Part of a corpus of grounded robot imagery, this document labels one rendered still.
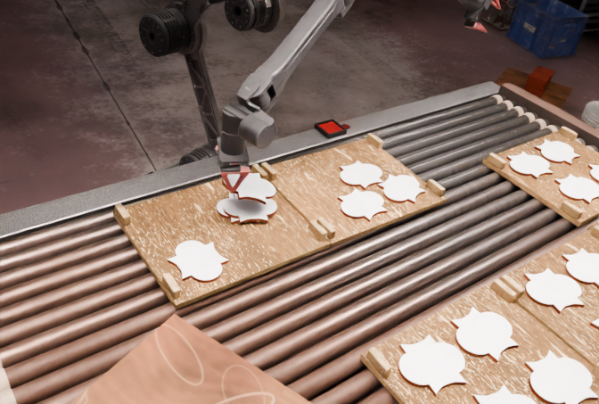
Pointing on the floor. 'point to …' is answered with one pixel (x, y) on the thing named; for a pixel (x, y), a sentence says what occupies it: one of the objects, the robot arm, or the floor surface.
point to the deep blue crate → (546, 27)
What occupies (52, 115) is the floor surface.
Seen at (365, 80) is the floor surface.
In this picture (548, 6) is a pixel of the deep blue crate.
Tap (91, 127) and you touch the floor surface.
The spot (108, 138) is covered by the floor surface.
